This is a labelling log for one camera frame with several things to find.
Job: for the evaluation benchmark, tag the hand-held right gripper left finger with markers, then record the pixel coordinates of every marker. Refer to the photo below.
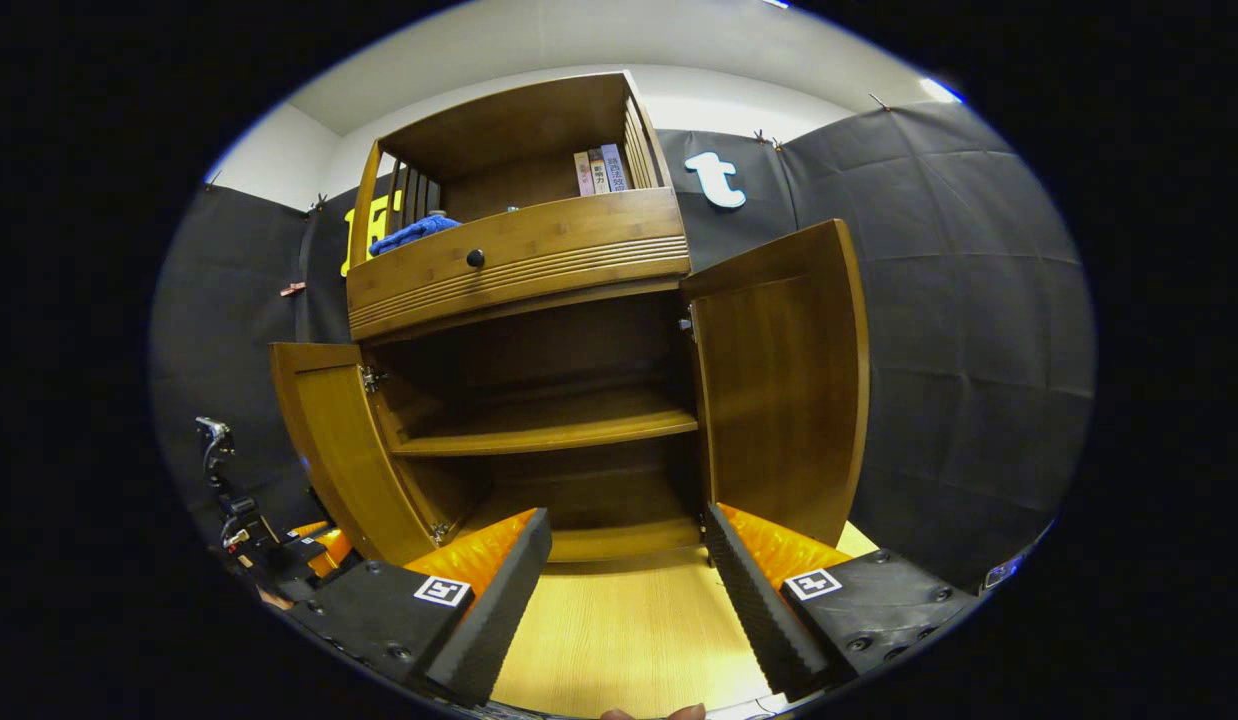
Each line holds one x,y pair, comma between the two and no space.
494,620

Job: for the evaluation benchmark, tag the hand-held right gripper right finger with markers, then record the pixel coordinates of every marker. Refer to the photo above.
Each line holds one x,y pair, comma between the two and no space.
754,610

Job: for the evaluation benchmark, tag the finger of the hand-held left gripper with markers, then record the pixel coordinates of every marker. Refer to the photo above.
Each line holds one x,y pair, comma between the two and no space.
331,552
307,530

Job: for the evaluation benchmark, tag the wooden shoe cabinet door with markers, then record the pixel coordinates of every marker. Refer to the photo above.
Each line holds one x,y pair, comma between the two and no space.
349,460
779,400

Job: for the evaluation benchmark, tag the wooden double-door shoe cabinet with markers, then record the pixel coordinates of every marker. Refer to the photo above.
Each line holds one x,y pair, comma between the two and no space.
519,120

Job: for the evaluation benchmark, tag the wooden cabinet shelf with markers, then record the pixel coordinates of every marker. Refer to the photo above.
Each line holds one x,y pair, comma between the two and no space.
549,430

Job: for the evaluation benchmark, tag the wooden cabinet drawer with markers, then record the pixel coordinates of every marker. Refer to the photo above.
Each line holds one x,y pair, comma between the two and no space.
539,240

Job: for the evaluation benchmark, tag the blue cloth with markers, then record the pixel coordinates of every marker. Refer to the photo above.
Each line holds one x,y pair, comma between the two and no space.
411,234

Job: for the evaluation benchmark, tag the black backdrop cloth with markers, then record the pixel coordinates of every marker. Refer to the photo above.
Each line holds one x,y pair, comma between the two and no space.
979,350

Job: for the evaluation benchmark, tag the pink-spine book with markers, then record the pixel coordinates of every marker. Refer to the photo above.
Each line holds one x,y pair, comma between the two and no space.
584,175

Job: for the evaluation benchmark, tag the dark-spine book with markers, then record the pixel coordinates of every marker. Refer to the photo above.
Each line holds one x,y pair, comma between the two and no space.
599,172

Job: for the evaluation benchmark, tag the lilac-spine book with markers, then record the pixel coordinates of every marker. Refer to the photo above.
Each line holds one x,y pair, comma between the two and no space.
615,168

